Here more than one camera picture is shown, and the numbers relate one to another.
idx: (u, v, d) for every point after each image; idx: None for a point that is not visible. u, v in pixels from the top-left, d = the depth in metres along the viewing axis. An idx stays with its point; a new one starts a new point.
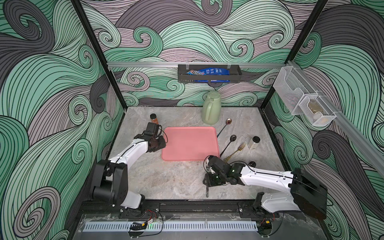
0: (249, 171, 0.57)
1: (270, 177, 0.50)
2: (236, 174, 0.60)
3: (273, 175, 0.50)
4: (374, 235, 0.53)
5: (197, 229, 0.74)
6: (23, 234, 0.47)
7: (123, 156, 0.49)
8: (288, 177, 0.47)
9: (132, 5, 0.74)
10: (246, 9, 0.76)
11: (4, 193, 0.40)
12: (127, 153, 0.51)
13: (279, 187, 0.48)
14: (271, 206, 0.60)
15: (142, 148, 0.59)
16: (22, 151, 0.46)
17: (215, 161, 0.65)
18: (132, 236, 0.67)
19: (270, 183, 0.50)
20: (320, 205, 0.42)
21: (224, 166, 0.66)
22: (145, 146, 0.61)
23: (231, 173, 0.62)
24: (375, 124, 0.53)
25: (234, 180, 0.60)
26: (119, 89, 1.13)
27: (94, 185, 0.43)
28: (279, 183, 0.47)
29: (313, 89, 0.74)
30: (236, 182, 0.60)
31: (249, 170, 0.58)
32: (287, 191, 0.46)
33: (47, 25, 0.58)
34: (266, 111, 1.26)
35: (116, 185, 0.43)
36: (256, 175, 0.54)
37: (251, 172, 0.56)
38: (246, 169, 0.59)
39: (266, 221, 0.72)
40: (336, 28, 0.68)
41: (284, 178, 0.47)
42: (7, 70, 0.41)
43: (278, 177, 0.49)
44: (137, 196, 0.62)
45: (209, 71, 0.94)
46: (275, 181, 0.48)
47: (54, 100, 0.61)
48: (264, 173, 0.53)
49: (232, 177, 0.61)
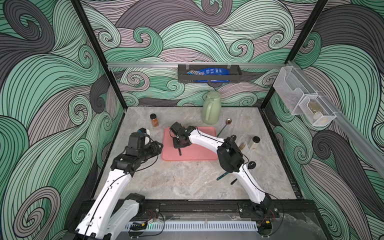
0: (196, 133, 0.71)
1: (209, 139, 0.66)
2: (187, 132, 0.74)
3: (211, 138, 0.66)
4: (374, 235, 0.53)
5: (197, 229, 0.74)
6: (23, 234, 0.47)
7: (94, 218, 0.39)
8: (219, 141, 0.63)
9: (132, 5, 0.74)
10: (246, 9, 0.76)
11: (4, 193, 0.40)
12: (99, 213, 0.40)
13: (212, 147, 0.64)
14: (254, 197, 0.65)
15: (119, 190, 0.46)
16: (22, 151, 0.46)
17: (173, 125, 0.81)
18: (132, 236, 0.67)
19: (207, 143, 0.66)
20: (231, 163, 0.59)
21: (180, 128, 0.80)
22: (125, 184, 0.49)
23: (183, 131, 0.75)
24: (375, 124, 0.53)
25: (184, 137, 0.74)
26: (119, 90, 1.13)
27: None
28: (213, 144, 0.63)
29: (313, 89, 0.74)
30: (185, 138, 0.74)
31: (197, 131, 0.72)
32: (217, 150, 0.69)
33: (47, 26, 0.59)
34: (266, 111, 1.26)
35: None
36: (200, 137, 0.69)
37: (198, 133, 0.71)
38: (195, 131, 0.73)
39: (266, 221, 0.72)
40: (336, 28, 0.68)
41: (217, 141, 0.63)
42: (7, 70, 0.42)
43: (214, 140, 0.64)
44: (135, 204, 0.61)
45: (209, 71, 0.94)
46: (211, 143, 0.64)
47: (54, 100, 0.61)
48: (207, 136, 0.68)
49: (183, 135, 0.75)
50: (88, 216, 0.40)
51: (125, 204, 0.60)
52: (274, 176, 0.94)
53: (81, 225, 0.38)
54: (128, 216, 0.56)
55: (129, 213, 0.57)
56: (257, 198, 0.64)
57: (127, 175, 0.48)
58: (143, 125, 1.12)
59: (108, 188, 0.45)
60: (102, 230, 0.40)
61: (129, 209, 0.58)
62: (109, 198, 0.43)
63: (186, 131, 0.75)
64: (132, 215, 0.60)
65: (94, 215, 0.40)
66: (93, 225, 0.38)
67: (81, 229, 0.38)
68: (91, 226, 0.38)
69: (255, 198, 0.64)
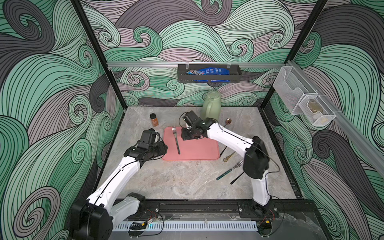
0: (218, 128, 0.60)
1: (233, 137, 0.56)
2: (206, 125, 0.63)
3: (236, 137, 0.56)
4: (374, 235, 0.53)
5: (197, 229, 0.74)
6: (23, 234, 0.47)
7: (104, 192, 0.42)
8: (248, 142, 0.53)
9: (132, 5, 0.74)
10: (246, 9, 0.76)
11: (4, 193, 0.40)
12: (110, 188, 0.44)
13: (236, 148, 0.55)
14: (261, 199, 0.62)
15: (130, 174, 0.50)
16: (22, 151, 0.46)
17: (189, 114, 0.69)
18: (132, 236, 0.67)
19: (230, 142, 0.56)
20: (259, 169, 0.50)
21: (195, 119, 0.68)
22: (136, 169, 0.53)
23: (201, 124, 0.64)
24: (375, 124, 0.53)
25: (201, 131, 0.63)
26: (118, 89, 1.13)
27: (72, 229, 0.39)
28: (238, 145, 0.54)
29: (313, 89, 0.74)
30: (202, 132, 0.63)
31: (219, 126, 0.61)
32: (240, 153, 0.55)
33: (47, 25, 0.58)
34: (266, 111, 1.26)
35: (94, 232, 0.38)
36: (223, 133, 0.58)
37: (219, 128, 0.60)
38: (216, 126, 0.62)
39: (266, 221, 0.73)
40: (336, 28, 0.68)
41: (244, 142, 0.53)
42: (7, 70, 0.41)
43: (240, 140, 0.54)
44: (135, 201, 0.61)
45: (209, 71, 0.94)
46: (236, 143, 0.54)
47: (54, 100, 0.61)
48: (231, 133, 0.58)
49: (200, 128, 0.64)
50: (99, 190, 0.43)
51: (127, 199, 0.60)
52: (274, 176, 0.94)
53: (92, 196, 0.41)
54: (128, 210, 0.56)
55: (130, 208, 0.57)
56: (263, 201, 0.62)
57: (138, 162, 0.53)
58: (143, 125, 1.12)
59: (120, 170, 0.49)
60: (110, 205, 0.42)
61: (130, 204, 0.58)
62: (120, 178, 0.47)
63: (204, 124, 0.63)
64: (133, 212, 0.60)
65: (105, 189, 0.43)
66: (102, 197, 0.41)
67: (92, 199, 0.41)
68: (101, 198, 0.41)
69: (261, 200, 0.63)
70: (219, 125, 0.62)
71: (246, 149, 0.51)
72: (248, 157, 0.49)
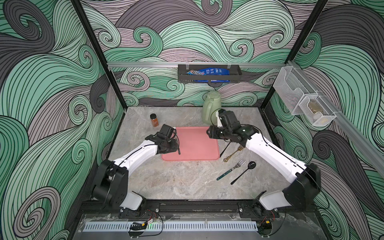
0: (262, 141, 0.52)
1: (280, 156, 0.47)
2: (246, 133, 0.55)
3: (285, 156, 0.47)
4: (374, 235, 0.53)
5: (197, 229, 0.74)
6: (23, 234, 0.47)
7: (126, 159, 0.48)
8: (299, 167, 0.44)
9: (132, 5, 0.74)
10: (246, 9, 0.76)
11: (4, 193, 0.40)
12: (132, 157, 0.49)
13: (283, 169, 0.46)
14: (269, 204, 0.61)
15: (149, 152, 0.56)
16: (22, 151, 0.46)
17: (228, 115, 0.60)
18: (132, 236, 0.67)
19: (275, 159, 0.48)
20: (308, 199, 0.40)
21: (234, 122, 0.60)
22: (154, 150, 0.59)
23: (240, 131, 0.56)
24: (375, 124, 0.53)
25: (239, 138, 0.56)
26: (119, 89, 1.13)
27: (94, 184, 0.44)
28: (285, 166, 0.45)
29: (313, 89, 0.74)
30: (240, 139, 0.55)
31: (263, 138, 0.53)
32: (286, 176, 0.46)
33: (47, 25, 0.58)
34: (266, 111, 1.26)
35: (113, 189, 0.42)
36: (267, 147, 0.50)
37: (264, 141, 0.52)
38: (259, 137, 0.53)
39: (266, 221, 0.73)
40: (336, 28, 0.68)
41: (295, 165, 0.44)
42: (7, 70, 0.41)
43: (289, 161, 0.45)
44: (138, 198, 0.61)
45: (209, 71, 0.94)
46: (283, 164, 0.45)
47: (54, 100, 0.61)
48: (278, 149, 0.49)
49: (238, 135, 0.56)
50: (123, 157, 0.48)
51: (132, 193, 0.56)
52: (274, 176, 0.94)
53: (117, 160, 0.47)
54: (128, 203, 0.55)
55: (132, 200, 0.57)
56: (267, 206, 0.62)
57: (156, 145, 0.59)
58: (143, 125, 1.12)
59: (140, 147, 0.55)
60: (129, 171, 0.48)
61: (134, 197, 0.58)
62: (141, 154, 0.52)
63: (244, 131, 0.56)
64: (130, 208, 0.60)
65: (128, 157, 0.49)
66: (125, 162, 0.46)
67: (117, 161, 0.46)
68: (124, 162, 0.46)
69: (267, 204, 0.62)
70: (264, 138, 0.53)
71: (295, 174, 0.42)
72: (297, 184, 0.41)
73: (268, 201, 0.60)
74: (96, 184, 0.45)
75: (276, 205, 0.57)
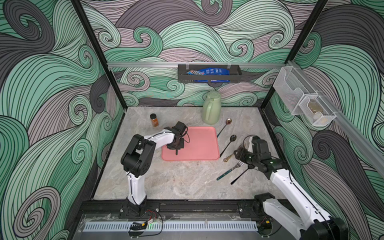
0: (287, 177, 0.52)
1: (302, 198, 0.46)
2: (272, 165, 0.57)
3: (308, 200, 0.45)
4: (374, 235, 0.53)
5: (197, 229, 0.74)
6: (23, 234, 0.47)
7: (152, 137, 0.56)
8: (321, 215, 0.41)
9: (132, 5, 0.74)
10: (246, 9, 0.76)
11: (4, 193, 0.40)
12: (157, 137, 0.58)
13: (302, 212, 0.45)
14: (270, 210, 0.61)
15: (169, 137, 0.67)
16: (22, 151, 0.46)
17: (261, 143, 0.62)
18: (132, 236, 0.67)
19: (296, 200, 0.46)
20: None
21: (264, 152, 0.62)
22: (171, 137, 0.68)
23: (267, 162, 0.58)
24: (375, 124, 0.53)
25: (264, 169, 0.57)
26: (119, 90, 1.13)
27: (126, 152, 0.53)
28: (306, 209, 0.43)
29: (313, 89, 0.74)
30: (266, 171, 0.57)
31: (288, 176, 0.52)
32: (304, 220, 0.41)
33: (47, 25, 0.59)
34: (266, 111, 1.26)
35: (141, 159, 0.51)
36: (291, 185, 0.50)
37: (289, 178, 0.52)
38: (285, 172, 0.54)
39: (266, 221, 0.73)
40: (336, 28, 0.68)
41: (317, 212, 0.42)
42: (7, 70, 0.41)
43: (311, 205, 0.44)
44: (143, 194, 0.64)
45: (209, 71, 0.94)
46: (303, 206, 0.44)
47: (54, 100, 0.61)
48: (303, 192, 0.47)
49: (264, 166, 0.58)
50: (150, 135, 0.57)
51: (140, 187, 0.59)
52: None
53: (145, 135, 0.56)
54: (137, 193, 0.60)
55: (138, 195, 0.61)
56: (268, 211, 0.62)
57: (174, 134, 0.69)
58: (143, 125, 1.12)
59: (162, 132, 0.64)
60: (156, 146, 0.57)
61: (140, 193, 0.62)
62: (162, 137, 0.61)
63: (271, 163, 0.57)
64: (135, 202, 0.63)
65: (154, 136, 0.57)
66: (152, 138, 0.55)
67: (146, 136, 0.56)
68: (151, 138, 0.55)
69: (268, 210, 0.62)
70: (290, 175, 0.52)
71: (314, 221, 0.41)
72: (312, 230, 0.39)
73: (271, 209, 0.60)
74: (128, 153, 0.53)
75: (276, 217, 0.58)
